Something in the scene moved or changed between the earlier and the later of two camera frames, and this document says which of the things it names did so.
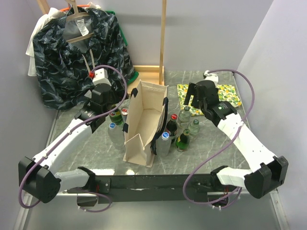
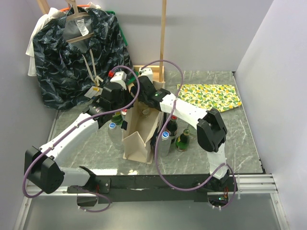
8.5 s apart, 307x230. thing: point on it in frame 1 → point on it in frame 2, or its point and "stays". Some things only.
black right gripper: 191,92 → 140,97
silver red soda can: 124,111 stays
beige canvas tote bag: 146,122 stays
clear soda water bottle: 184,118 → 146,112
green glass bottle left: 116,117 stays
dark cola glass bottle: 172,128 stays
